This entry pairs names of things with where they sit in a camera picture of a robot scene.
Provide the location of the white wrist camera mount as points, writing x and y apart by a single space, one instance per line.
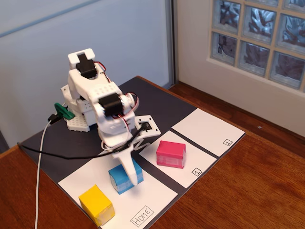
155 130

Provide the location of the white paper sheet marked HOME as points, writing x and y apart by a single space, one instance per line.
155 195

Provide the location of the blue box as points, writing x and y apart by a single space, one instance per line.
119 177

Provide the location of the white paper sheet marked 1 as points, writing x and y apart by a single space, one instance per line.
176 174

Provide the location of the pink box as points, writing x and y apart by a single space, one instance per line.
170 149

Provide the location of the grey metal door frame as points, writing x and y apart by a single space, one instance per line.
172 35

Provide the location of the green clamp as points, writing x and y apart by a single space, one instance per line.
64 112

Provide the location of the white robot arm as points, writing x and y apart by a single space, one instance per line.
95 89

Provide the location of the yellow box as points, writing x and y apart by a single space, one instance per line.
95 200

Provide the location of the glass block window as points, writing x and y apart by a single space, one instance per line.
257 19

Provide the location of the black mat with WROB print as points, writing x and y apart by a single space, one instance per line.
166 102

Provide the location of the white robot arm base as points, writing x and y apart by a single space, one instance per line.
78 124

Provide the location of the white paper sheet marked 2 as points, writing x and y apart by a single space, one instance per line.
202 128

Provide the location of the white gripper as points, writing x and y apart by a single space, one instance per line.
125 159

